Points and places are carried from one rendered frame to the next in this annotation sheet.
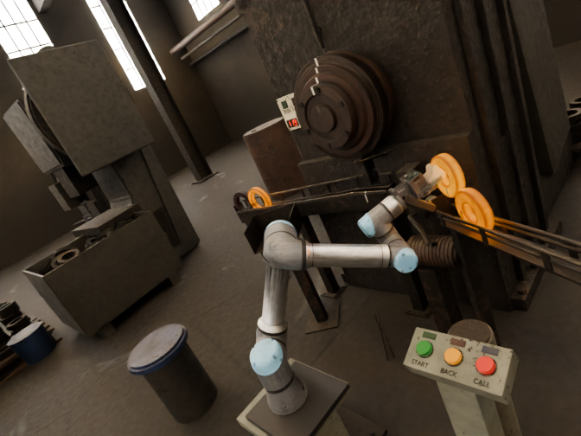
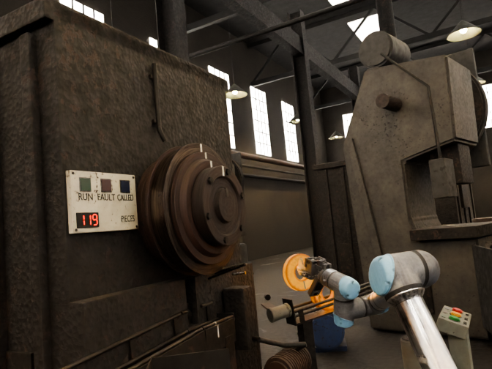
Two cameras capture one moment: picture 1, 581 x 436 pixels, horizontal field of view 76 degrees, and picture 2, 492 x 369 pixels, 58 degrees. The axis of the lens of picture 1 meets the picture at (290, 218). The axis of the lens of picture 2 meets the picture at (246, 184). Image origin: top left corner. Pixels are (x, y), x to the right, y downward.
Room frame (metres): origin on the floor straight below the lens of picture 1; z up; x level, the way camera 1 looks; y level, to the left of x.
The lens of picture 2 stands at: (2.18, 1.14, 1.03)
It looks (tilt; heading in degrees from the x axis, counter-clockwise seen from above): 6 degrees up; 246
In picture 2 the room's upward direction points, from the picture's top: 5 degrees counter-clockwise
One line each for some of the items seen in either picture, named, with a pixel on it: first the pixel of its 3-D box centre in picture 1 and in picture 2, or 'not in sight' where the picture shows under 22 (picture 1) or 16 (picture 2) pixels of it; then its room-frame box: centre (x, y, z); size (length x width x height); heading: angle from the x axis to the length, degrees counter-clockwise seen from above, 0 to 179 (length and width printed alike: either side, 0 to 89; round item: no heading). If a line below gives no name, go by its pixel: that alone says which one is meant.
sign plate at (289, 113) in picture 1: (299, 109); (105, 201); (2.01, -0.28, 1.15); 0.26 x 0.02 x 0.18; 37
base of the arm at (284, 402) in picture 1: (283, 387); not in sight; (1.10, 0.28, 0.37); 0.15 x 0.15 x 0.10
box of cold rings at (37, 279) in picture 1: (107, 270); not in sight; (3.47, 1.80, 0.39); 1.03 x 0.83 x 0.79; 131
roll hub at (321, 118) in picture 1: (326, 117); (221, 206); (1.62, -0.32, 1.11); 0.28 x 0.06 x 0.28; 37
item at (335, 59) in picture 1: (339, 109); (198, 209); (1.68, -0.40, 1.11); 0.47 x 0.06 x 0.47; 37
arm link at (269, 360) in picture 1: (270, 362); not in sight; (1.11, 0.28, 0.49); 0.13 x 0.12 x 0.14; 174
